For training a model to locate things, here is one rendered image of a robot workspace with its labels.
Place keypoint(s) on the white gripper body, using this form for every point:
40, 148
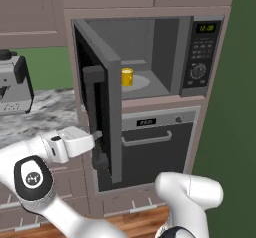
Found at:
79, 142

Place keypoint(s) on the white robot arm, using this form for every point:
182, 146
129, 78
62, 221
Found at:
83, 223

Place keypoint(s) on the grey microwave door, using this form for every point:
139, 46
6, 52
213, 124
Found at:
113, 115

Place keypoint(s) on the taupe counter drawer front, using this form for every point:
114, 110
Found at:
71, 178
75, 205

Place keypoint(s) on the yellow mug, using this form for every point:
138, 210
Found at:
127, 77

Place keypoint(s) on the pale grey microwave turntable plate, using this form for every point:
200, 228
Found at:
140, 82

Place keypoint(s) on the grey microwave oven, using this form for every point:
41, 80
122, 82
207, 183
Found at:
166, 48

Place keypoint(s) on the dark oven door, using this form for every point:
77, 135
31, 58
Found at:
156, 162

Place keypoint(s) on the grey built-in oven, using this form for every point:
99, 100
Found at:
160, 155

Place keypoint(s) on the taupe drawer front below oven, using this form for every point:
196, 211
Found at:
116, 200

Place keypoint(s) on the grey and black coffee machine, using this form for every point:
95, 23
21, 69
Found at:
15, 82

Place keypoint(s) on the taupe tall appliance cabinet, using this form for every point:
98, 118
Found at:
213, 115

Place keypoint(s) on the taupe wall cupboard door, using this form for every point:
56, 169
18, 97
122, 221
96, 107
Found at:
30, 12

